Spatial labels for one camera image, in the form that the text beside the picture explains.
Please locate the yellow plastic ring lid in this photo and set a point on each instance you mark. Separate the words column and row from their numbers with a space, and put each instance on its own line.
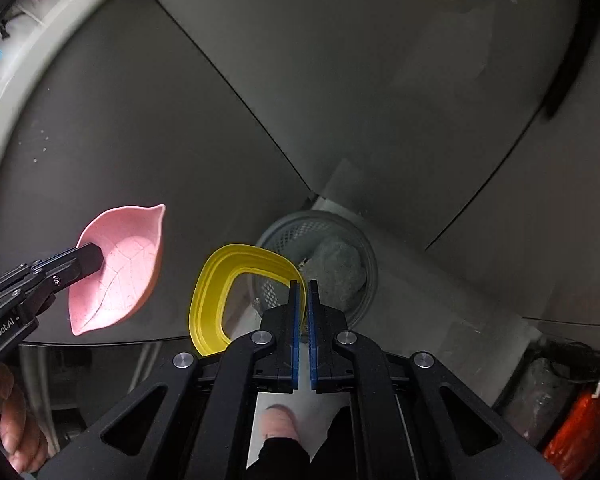
column 215, row 280

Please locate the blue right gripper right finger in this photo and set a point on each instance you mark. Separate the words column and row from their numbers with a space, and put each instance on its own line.
column 313, row 301

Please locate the person's foot in slipper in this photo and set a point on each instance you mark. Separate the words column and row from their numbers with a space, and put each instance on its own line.
column 281, row 455

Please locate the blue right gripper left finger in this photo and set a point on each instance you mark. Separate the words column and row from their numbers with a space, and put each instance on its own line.
column 294, row 333

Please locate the red object on floor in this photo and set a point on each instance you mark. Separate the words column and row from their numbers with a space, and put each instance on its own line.
column 576, row 445

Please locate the grey trash bin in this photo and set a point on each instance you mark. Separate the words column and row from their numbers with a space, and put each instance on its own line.
column 331, row 250

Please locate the person's left hand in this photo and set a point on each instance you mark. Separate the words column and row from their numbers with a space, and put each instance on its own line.
column 20, row 434

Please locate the pink leaf shaped dish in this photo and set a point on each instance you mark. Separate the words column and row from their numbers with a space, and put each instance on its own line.
column 130, row 238

